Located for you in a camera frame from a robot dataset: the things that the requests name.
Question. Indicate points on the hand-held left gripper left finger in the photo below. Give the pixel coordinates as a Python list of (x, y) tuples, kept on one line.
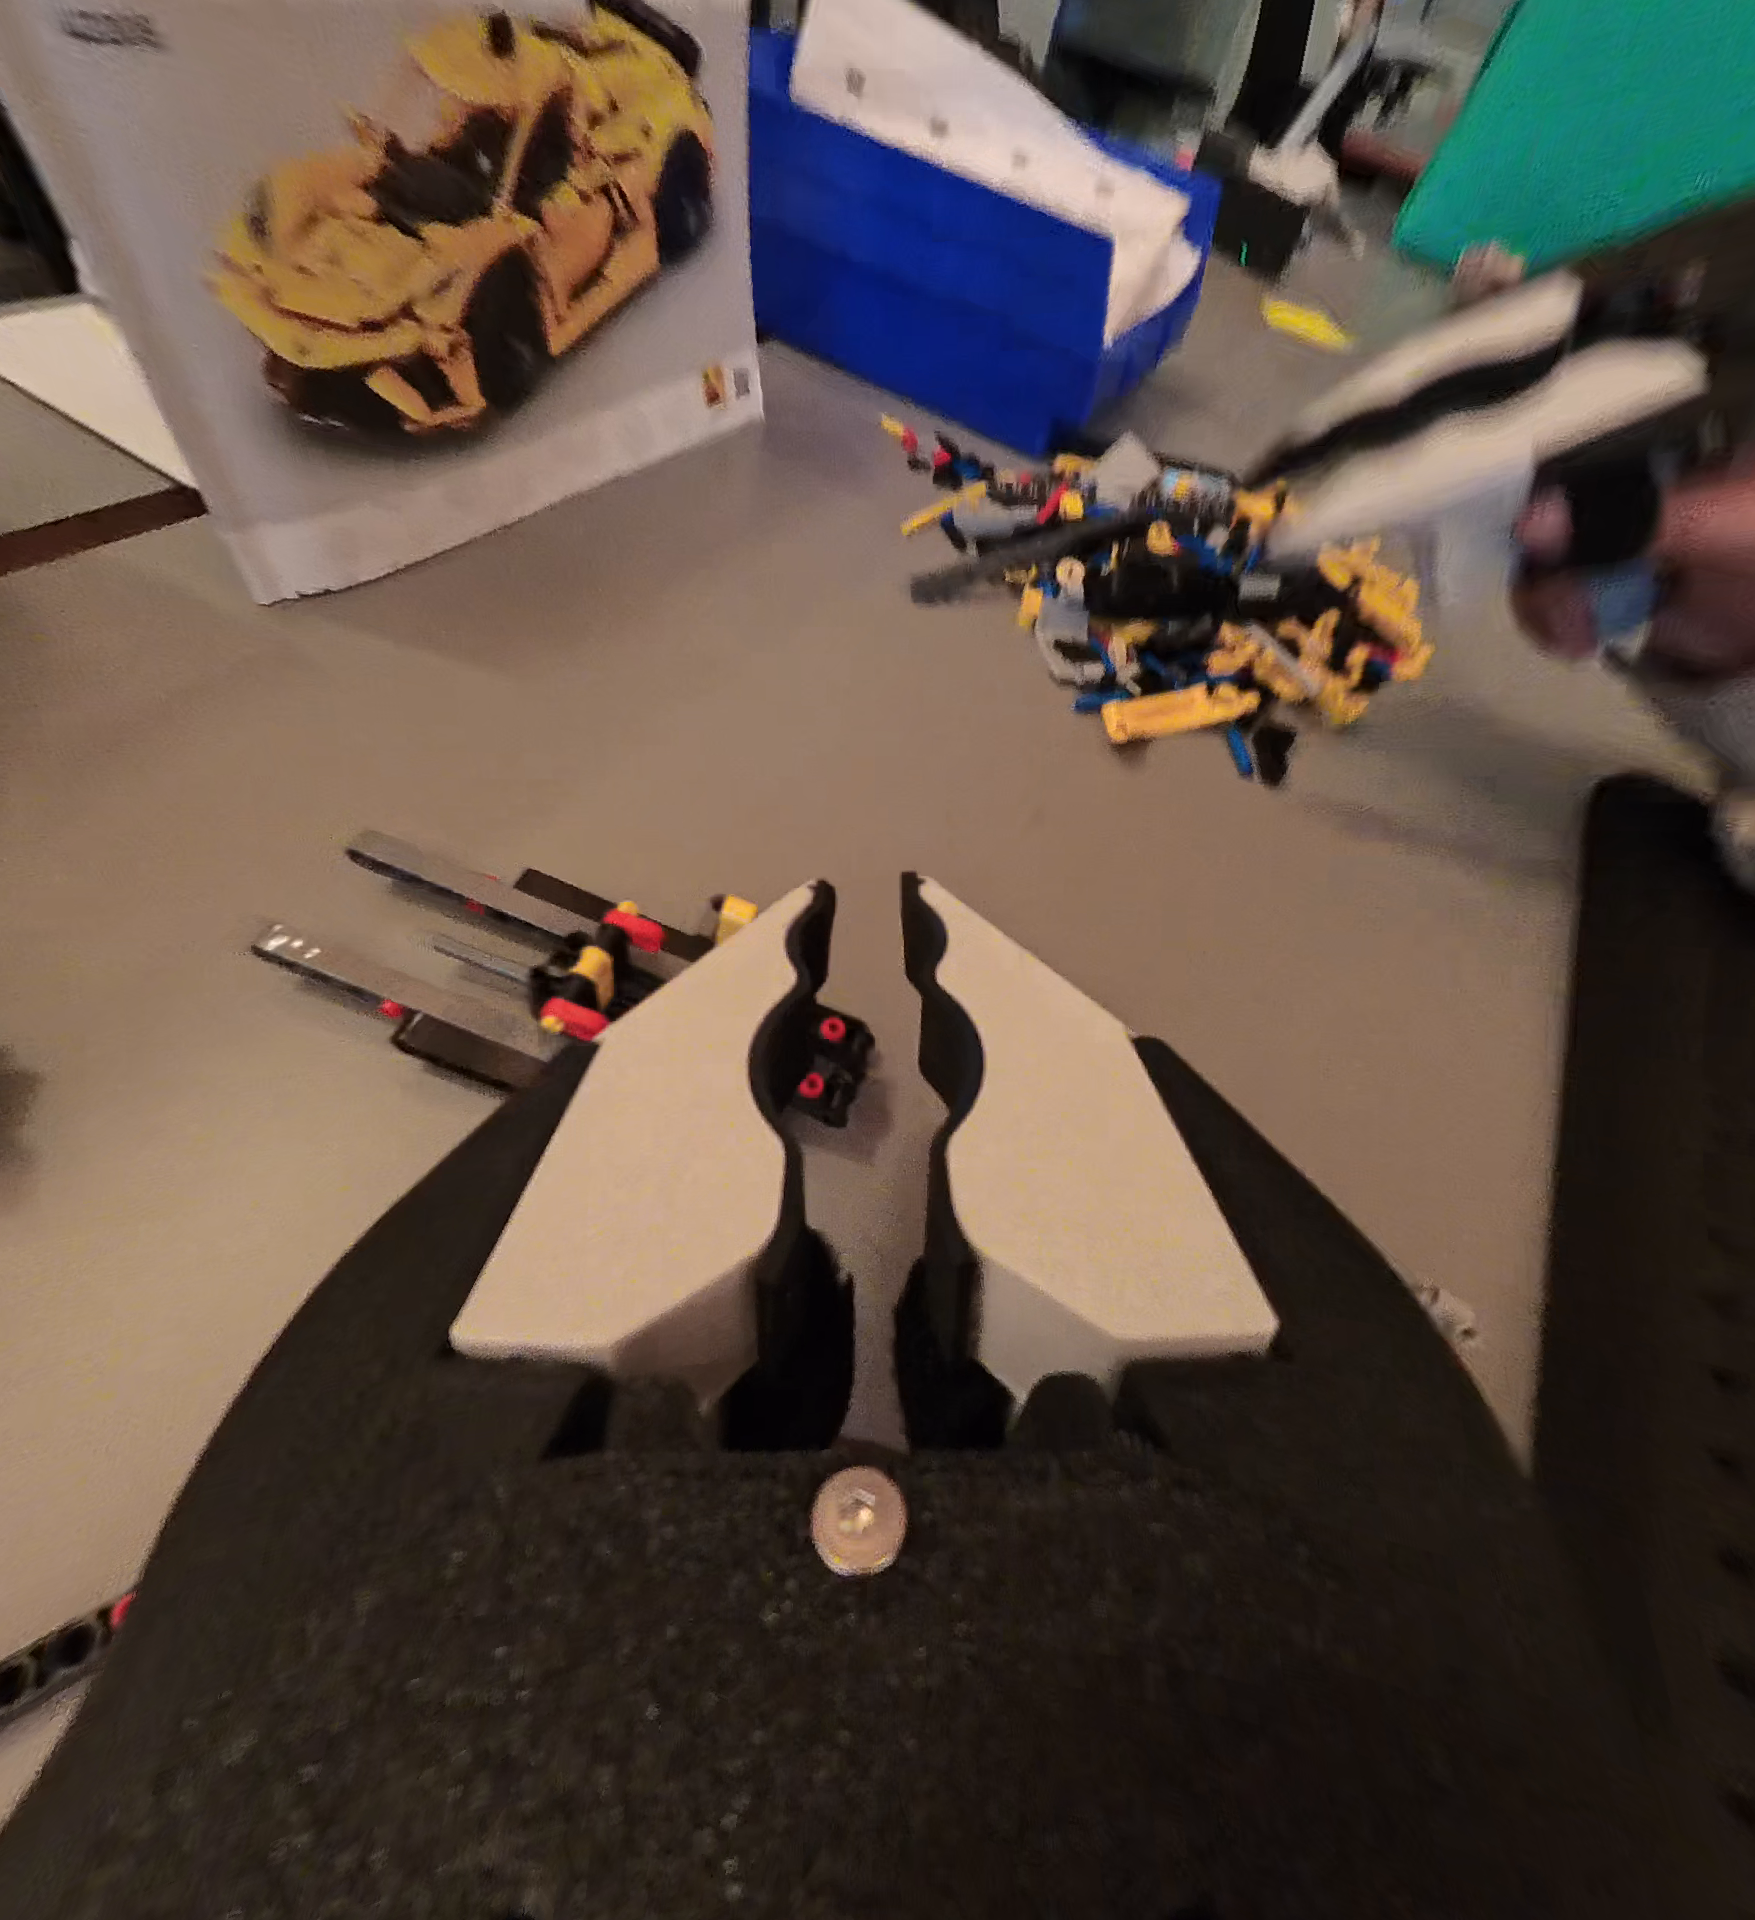
[(622, 1201)]

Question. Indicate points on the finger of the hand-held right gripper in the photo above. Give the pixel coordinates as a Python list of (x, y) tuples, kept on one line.
[(1477, 354), (1538, 427)]

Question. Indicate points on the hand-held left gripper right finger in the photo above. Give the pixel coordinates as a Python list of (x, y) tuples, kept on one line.
[(1102, 1201)]

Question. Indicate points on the toy brick chassis assembly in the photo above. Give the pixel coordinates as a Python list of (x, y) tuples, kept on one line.
[(517, 961)]

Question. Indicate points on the grey desk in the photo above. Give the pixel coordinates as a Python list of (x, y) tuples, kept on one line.
[(368, 721)]

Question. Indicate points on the yellow diamond sticker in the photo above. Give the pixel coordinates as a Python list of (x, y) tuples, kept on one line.
[(1305, 323)]

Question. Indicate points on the green felt bag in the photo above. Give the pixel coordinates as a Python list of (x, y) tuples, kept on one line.
[(1598, 136)]

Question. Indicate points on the black box device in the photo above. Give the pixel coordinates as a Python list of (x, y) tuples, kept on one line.
[(1256, 219)]

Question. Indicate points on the white articulated lamp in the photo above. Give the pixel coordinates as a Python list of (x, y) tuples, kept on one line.
[(1327, 105)]

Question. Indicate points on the pile of mixed toy bricks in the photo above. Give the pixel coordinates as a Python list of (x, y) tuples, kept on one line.
[(1192, 600)]

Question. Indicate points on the white paper sheets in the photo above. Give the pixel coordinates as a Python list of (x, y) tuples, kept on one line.
[(966, 120)]

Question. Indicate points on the blue plastic bin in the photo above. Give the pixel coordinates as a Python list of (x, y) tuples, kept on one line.
[(906, 285)]

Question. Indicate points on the grey instruction booklet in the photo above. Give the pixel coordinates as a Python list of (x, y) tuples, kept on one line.
[(142, 300)]

